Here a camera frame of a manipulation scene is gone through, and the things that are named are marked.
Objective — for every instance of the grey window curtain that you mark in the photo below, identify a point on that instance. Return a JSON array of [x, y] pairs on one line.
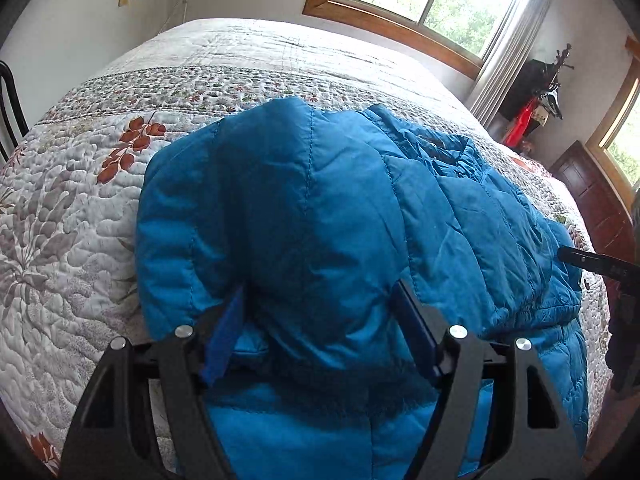
[[510, 50]]

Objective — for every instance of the red hanging garment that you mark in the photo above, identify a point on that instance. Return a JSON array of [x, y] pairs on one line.
[[520, 125]]

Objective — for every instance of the blue puffer jacket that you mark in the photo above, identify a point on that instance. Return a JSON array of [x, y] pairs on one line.
[[300, 200]]

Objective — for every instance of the dark wooden headboard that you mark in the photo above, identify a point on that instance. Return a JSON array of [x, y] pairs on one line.
[[590, 195]]

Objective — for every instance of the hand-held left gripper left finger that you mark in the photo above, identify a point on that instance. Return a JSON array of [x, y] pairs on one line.
[[227, 335]]

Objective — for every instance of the black hanging garment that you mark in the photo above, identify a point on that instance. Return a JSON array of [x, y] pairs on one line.
[[525, 85]]

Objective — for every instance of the black metal chair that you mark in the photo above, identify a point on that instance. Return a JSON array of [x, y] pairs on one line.
[[21, 112]]

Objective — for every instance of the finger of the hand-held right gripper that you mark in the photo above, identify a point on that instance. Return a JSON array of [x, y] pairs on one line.
[[595, 262]]

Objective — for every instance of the small wooden framed window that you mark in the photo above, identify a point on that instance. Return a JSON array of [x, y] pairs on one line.
[[625, 140]]

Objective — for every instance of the dark wooden coat rack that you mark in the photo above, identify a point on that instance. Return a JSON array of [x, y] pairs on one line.
[[562, 57]]

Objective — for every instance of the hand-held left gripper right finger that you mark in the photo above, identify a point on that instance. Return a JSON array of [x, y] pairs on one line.
[[417, 332]]

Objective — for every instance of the floral quilted bed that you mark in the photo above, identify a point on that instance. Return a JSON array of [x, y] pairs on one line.
[[75, 220]]

